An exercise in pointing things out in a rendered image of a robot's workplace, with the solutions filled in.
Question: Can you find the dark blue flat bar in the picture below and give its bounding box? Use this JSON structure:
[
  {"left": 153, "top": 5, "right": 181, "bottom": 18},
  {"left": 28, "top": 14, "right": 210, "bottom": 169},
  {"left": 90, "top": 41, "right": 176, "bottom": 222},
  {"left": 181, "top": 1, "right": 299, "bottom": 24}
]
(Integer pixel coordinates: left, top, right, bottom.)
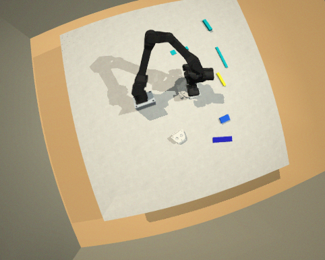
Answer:
[{"left": 212, "top": 136, "right": 232, "bottom": 142}]

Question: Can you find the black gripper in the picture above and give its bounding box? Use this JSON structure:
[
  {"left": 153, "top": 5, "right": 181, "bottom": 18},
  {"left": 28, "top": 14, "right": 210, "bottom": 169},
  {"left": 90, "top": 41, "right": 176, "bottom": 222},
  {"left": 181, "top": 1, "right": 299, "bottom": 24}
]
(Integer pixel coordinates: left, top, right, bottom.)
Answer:
[{"left": 182, "top": 64, "right": 200, "bottom": 97}]

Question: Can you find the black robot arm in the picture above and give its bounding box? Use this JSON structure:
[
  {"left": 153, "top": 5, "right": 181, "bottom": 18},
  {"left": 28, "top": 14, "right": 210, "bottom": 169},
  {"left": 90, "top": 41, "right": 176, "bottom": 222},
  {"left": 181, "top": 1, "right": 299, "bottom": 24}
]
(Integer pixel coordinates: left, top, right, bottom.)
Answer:
[{"left": 131, "top": 30, "right": 214, "bottom": 105}]

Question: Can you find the small blue block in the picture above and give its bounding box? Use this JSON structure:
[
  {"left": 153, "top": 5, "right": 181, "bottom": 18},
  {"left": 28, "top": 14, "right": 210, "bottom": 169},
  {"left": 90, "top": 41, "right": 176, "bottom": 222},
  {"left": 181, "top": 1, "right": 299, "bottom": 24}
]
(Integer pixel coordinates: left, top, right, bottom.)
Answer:
[{"left": 219, "top": 114, "right": 231, "bottom": 123}]

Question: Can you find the teal rectangular bar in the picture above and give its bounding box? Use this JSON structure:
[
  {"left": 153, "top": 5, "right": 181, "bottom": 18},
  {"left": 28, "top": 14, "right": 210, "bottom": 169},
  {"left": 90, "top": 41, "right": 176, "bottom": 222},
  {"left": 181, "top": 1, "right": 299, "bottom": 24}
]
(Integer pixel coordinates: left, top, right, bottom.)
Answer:
[{"left": 202, "top": 20, "right": 212, "bottom": 31}]

